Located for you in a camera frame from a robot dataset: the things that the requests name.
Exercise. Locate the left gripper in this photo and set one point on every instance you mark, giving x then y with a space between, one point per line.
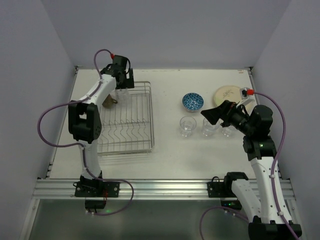
127 81

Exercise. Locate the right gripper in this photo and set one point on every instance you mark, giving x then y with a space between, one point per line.
225 113

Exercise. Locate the clear glass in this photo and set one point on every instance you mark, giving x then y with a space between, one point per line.
208 129
187 125
122 96
229 131

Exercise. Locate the green plate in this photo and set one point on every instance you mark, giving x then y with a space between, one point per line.
231 93

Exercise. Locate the blue patterned bowl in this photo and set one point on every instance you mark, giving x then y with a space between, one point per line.
192 101

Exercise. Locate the brown ceramic mug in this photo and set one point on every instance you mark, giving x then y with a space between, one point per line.
109 102

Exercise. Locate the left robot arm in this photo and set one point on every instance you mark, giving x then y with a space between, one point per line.
84 121

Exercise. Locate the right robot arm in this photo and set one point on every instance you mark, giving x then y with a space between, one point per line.
267 213

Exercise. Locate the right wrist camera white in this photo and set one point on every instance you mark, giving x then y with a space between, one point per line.
246 95

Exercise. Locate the metal wire dish rack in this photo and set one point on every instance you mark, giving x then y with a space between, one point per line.
128 129

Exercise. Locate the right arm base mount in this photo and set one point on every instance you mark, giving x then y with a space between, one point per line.
217 189

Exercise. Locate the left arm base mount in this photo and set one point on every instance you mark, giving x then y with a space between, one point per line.
95 192

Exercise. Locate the aluminium front rail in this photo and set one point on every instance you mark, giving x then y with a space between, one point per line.
150 189

